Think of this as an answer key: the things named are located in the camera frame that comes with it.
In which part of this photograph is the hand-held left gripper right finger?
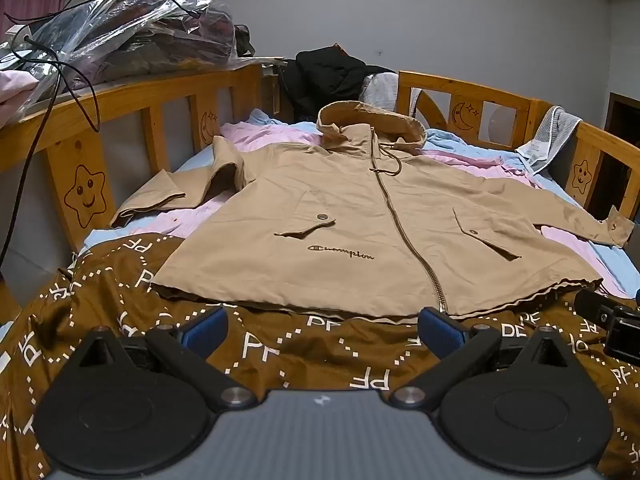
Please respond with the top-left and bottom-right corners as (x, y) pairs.
(390, 306), (576, 408)

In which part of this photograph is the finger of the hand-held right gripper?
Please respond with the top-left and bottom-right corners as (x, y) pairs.
(574, 287), (618, 323)

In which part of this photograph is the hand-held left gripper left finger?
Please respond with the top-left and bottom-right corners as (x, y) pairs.
(75, 306), (258, 408)

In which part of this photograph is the tan hooded jacket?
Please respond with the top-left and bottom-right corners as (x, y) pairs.
(110, 100), (633, 323)

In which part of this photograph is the clear plastic bag of clothes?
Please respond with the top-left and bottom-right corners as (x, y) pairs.
(10, 0), (251, 111)

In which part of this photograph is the brown printed blanket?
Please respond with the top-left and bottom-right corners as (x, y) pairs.
(0, 232), (640, 480)

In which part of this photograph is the dark wooden door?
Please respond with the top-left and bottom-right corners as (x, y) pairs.
(602, 92), (640, 223)

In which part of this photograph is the grey and white cloth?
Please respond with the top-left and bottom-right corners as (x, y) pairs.
(515, 105), (583, 176)

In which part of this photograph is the grey garment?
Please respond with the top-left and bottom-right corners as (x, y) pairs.
(360, 72), (401, 107)

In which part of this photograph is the black garment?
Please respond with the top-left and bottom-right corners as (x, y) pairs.
(282, 46), (396, 116)

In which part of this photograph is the pale pink cloth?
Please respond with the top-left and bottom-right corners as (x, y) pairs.
(0, 70), (41, 126)

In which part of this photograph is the pink curtain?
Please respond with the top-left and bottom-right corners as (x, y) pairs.
(0, 0), (67, 31)

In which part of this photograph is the wooden bed frame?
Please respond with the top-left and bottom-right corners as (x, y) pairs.
(0, 62), (640, 321)

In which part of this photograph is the black cable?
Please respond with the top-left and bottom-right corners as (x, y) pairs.
(0, 0), (166, 266)

